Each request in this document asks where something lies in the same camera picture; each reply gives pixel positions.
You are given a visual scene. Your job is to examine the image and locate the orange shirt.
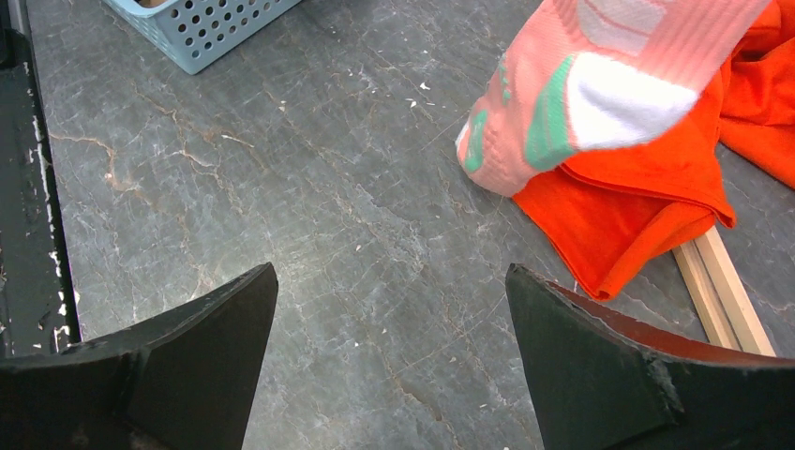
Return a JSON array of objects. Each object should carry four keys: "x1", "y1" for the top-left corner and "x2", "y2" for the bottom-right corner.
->
[{"x1": 515, "y1": 1, "x2": 794, "y2": 301}]

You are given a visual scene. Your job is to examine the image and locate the light blue basket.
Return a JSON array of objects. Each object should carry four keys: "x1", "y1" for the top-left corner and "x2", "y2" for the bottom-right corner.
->
[{"x1": 105, "y1": 0, "x2": 299, "y2": 75}]

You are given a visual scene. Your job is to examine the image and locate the wooden drying rack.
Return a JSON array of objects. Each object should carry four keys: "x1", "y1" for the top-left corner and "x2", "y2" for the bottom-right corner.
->
[{"x1": 672, "y1": 227, "x2": 776, "y2": 357}]

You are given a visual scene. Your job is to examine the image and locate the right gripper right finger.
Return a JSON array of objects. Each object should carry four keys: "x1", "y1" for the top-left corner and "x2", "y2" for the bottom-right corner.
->
[{"x1": 505, "y1": 264, "x2": 794, "y2": 449}]

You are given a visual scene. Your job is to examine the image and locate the pink sock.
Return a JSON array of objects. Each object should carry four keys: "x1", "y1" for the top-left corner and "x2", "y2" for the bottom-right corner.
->
[{"x1": 457, "y1": 0, "x2": 765, "y2": 197}]

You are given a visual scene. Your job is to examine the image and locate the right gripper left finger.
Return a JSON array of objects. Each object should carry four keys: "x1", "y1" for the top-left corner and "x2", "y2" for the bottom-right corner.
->
[{"x1": 1, "y1": 263, "x2": 278, "y2": 449}]

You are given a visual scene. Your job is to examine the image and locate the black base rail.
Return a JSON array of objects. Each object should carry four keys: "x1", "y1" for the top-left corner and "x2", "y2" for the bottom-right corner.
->
[{"x1": 1, "y1": 1, "x2": 82, "y2": 359}]

